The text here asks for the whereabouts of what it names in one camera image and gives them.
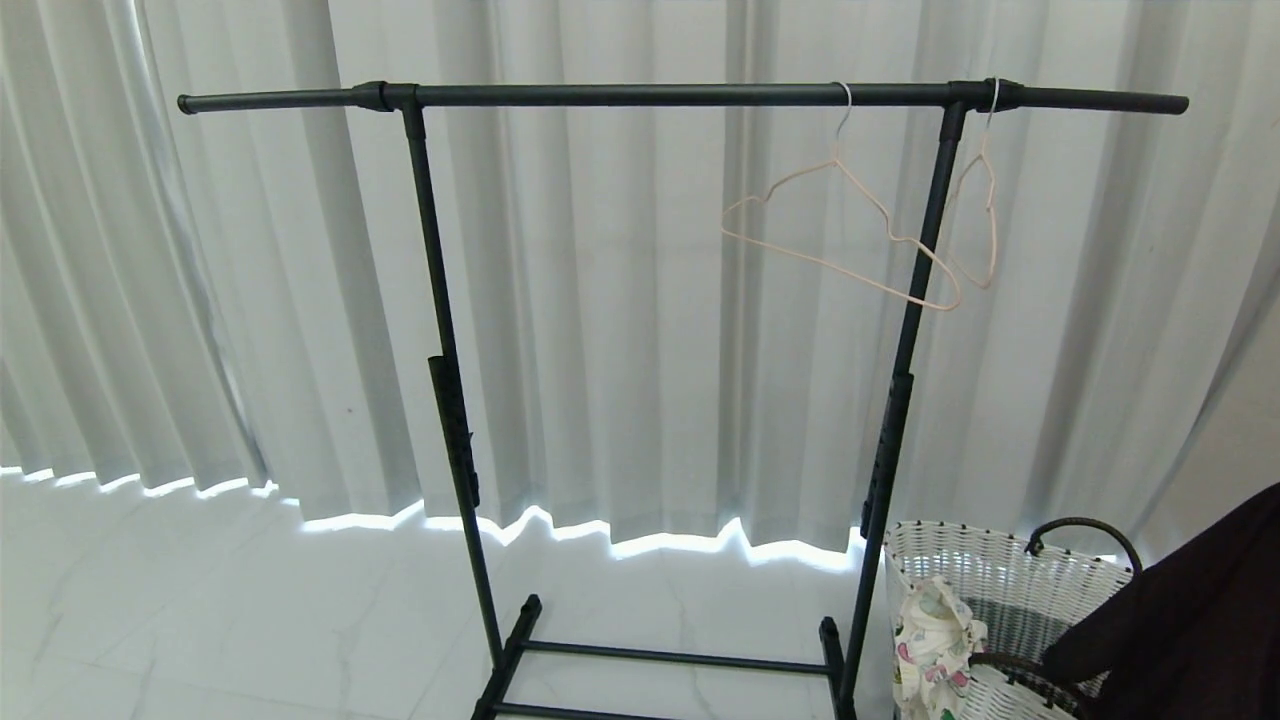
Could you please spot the pink clothes hanger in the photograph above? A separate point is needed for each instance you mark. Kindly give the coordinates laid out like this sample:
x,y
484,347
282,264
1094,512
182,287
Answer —
x,y
994,230
830,267

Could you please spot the black short-sleeved shirt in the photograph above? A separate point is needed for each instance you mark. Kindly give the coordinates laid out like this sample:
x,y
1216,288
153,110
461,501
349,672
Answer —
x,y
1200,620

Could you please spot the black clothes rack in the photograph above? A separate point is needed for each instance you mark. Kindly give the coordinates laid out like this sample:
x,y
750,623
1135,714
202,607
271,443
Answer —
x,y
650,95

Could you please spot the white laundry basket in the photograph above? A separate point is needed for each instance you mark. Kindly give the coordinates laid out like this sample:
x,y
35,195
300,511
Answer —
x,y
1000,580

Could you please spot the white curtain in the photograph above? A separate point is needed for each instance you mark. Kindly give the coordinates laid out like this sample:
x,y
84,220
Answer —
x,y
640,300

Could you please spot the cream printed garment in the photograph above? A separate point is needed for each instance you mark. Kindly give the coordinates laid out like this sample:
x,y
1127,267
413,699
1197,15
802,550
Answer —
x,y
935,640

